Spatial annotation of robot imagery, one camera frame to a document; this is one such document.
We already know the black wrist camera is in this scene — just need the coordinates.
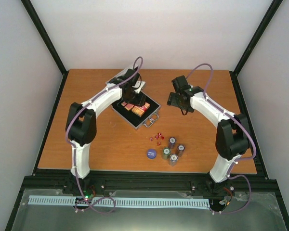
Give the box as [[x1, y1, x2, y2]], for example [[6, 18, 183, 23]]
[[120, 69, 140, 85], [171, 76, 191, 94]]

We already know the purple poker chip stack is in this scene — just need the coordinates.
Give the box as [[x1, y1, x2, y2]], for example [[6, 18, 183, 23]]
[[168, 137, 176, 149]]

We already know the red card deck box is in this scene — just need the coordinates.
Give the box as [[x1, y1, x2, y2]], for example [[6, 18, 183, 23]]
[[131, 103, 150, 117], [121, 102, 134, 111]]

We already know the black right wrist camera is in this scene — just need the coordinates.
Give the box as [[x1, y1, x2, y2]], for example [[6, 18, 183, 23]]
[[171, 76, 191, 94]]

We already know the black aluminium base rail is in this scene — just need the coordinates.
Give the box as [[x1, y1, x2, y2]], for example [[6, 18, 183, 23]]
[[20, 169, 281, 198]]

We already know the aluminium poker case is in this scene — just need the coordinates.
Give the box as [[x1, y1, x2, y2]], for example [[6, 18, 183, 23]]
[[109, 67, 161, 129]]

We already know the light blue cable duct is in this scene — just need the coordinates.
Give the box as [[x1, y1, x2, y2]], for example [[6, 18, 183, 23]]
[[28, 195, 210, 209]]

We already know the brown poker chip stack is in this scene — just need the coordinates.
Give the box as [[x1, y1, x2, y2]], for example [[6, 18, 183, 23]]
[[176, 144, 185, 157]]

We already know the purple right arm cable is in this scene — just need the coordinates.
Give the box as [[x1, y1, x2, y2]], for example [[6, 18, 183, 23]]
[[185, 63, 257, 215]]

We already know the blue small blind button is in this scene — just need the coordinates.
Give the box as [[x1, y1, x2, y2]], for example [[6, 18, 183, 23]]
[[146, 149, 157, 159]]

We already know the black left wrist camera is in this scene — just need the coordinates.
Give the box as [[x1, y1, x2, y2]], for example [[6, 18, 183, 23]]
[[120, 69, 140, 85]]

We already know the grey poker chip stack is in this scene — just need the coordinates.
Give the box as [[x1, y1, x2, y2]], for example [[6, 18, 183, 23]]
[[169, 154, 179, 167]]

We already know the green poker chip stack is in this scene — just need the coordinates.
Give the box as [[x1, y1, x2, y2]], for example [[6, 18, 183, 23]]
[[162, 147, 171, 160]]

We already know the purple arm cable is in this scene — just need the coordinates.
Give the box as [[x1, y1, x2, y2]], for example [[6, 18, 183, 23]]
[[65, 56, 144, 214], [185, 63, 257, 215]]

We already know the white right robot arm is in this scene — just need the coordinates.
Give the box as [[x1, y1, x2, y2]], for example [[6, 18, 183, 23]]
[[167, 87, 255, 183]]

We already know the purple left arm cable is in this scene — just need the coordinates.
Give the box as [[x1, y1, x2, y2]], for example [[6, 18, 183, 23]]
[[65, 56, 144, 214]]

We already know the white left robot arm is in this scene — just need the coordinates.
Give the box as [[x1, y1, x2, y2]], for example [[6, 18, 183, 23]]
[[65, 82, 123, 194]]

